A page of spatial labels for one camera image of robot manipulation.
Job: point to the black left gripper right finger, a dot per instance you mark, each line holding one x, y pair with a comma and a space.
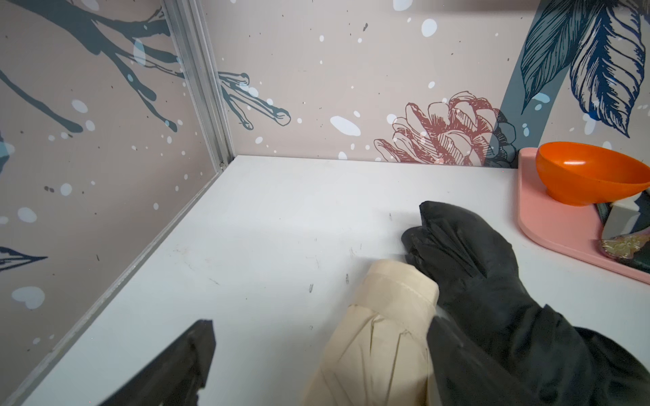
466, 375

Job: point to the gold handled knife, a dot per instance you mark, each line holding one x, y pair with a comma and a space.
625, 246

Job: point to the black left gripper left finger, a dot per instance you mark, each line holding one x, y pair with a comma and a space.
176, 375

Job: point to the orange plastic bowl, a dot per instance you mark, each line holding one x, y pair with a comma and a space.
581, 175

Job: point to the dark green cloth napkin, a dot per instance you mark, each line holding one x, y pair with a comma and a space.
630, 215

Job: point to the black umbrella near wall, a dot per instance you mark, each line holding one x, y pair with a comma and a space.
481, 292

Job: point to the beige folded umbrella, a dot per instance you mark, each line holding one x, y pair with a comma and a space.
378, 354

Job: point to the pink plastic tray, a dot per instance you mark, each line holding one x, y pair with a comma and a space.
568, 230

